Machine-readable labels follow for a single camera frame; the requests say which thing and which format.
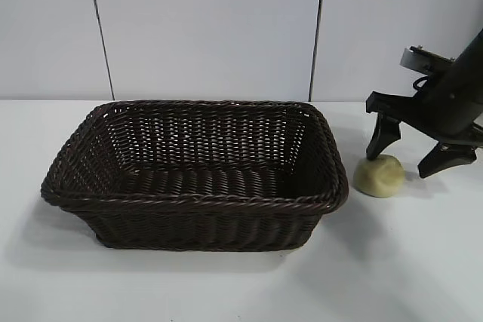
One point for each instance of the dark brown wicker basket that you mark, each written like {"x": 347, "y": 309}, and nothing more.
{"x": 188, "y": 205}

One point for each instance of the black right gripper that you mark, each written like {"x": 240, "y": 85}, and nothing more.
{"x": 449, "y": 111}

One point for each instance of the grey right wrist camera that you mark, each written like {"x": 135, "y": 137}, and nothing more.
{"x": 413, "y": 60}

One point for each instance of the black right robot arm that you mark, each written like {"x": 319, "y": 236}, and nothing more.
{"x": 471, "y": 54}

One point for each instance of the pale yellow egg yolk pastry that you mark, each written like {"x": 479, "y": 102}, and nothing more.
{"x": 379, "y": 178}

